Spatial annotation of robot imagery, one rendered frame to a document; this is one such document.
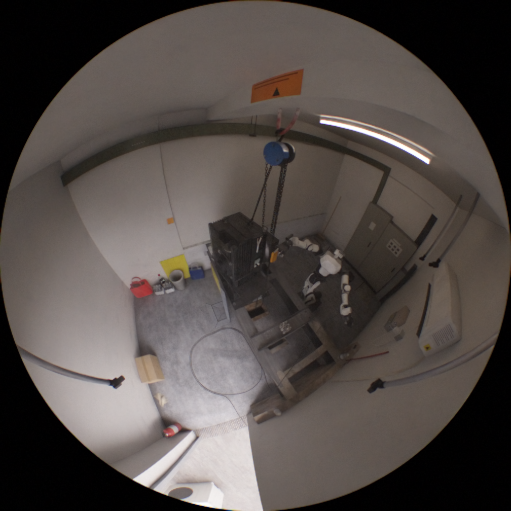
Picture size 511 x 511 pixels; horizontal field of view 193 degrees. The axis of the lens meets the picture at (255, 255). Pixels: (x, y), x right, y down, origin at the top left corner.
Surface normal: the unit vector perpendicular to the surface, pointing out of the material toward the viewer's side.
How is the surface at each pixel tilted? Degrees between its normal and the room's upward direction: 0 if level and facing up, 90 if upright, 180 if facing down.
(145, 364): 0
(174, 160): 90
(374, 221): 90
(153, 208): 90
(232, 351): 0
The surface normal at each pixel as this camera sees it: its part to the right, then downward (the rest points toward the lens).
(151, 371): 0.08, -0.68
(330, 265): -0.52, 0.36
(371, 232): -0.88, 0.29
